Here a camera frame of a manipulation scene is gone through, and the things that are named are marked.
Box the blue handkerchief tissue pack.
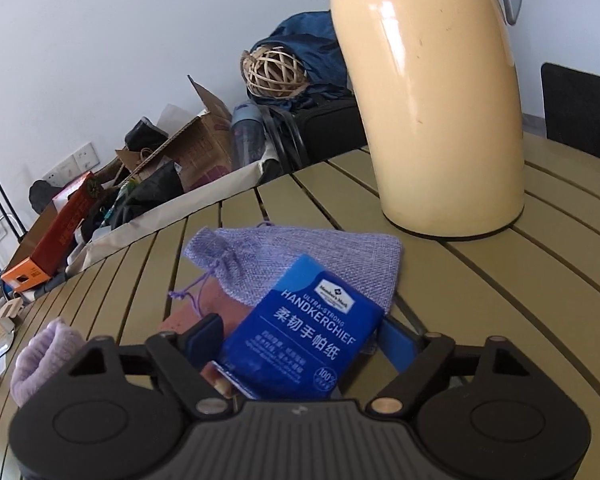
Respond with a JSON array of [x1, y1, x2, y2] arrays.
[[214, 255, 385, 401]]

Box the purple burlap pouch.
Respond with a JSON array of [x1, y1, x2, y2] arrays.
[[168, 220, 404, 321]]

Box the purple fluffy toy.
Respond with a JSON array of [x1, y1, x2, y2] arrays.
[[10, 318, 85, 408]]

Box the orange red box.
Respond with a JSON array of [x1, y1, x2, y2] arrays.
[[1, 171, 104, 292]]

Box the open cardboard box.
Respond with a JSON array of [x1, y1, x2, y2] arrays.
[[116, 75, 233, 192]]

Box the blue water bottle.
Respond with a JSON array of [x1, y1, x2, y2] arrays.
[[230, 102, 266, 169]]

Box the wicker rattan ball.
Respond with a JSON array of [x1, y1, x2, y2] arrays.
[[240, 44, 310, 100]]

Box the black folding chair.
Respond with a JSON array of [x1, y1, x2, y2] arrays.
[[541, 63, 600, 159]]

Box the yellow thermos jug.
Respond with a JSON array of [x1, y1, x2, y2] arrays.
[[330, 0, 524, 238]]

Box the blue fabric bag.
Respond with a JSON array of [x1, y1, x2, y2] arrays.
[[246, 11, 352, 113]]

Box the tan folding table frame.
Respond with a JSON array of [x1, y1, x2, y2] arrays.
[[0, 136, 600, 479]]

